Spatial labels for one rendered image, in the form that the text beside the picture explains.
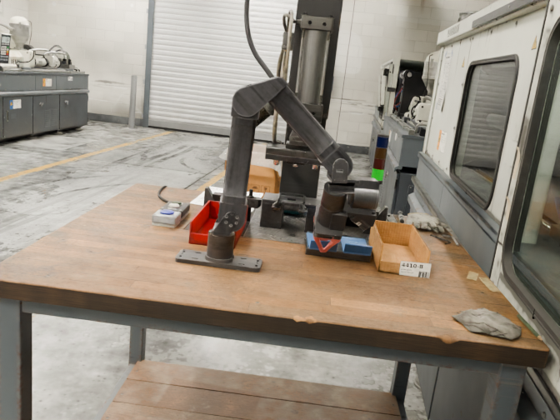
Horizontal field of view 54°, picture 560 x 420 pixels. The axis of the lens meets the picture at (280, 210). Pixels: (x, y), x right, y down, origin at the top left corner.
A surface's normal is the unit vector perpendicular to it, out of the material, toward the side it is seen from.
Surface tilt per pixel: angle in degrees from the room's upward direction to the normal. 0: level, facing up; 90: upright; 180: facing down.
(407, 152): 90
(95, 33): 90
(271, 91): 90
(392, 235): 90
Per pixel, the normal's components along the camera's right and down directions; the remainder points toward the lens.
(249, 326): -0.07, 0.23
